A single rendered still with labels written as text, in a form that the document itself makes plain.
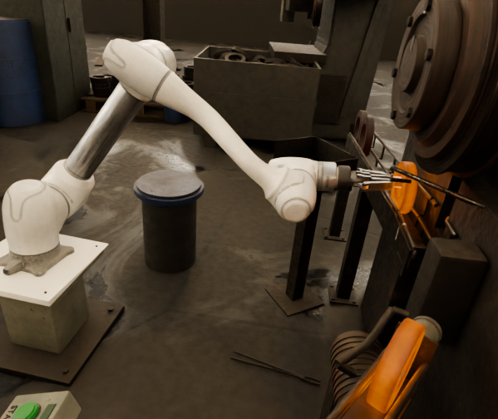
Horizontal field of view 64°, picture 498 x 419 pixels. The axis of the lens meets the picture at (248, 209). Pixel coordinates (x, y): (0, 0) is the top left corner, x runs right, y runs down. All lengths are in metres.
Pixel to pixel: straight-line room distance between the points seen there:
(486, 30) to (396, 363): 0.59
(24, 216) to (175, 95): 0.61
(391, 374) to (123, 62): 0.98
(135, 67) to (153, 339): 1.03
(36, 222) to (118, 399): 0.65
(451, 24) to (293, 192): 0.48
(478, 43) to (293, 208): 0.51
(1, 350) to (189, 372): 0.69
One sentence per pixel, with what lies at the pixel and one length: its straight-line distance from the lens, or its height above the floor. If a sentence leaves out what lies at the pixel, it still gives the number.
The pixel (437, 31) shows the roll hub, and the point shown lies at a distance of 0.90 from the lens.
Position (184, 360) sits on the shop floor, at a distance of 1.62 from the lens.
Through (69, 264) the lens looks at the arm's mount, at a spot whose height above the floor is 0.36.
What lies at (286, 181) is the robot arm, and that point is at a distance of 1.04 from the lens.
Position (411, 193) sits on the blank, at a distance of 1.22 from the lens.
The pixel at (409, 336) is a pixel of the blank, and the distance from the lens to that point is 0.69.
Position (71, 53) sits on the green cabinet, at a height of 0.57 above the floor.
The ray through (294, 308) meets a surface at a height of 0.01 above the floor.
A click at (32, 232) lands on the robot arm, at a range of 1.44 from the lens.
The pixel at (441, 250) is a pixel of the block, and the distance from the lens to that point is 0.91.
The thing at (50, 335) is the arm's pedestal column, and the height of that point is 0.11.
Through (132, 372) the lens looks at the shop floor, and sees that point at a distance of 1.60.
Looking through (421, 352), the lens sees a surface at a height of 0.69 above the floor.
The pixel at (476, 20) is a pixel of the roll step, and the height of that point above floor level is 1.22.
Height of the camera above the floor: 1.23
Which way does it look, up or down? 29 degrees down
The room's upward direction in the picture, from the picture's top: 5 degrees clockwise
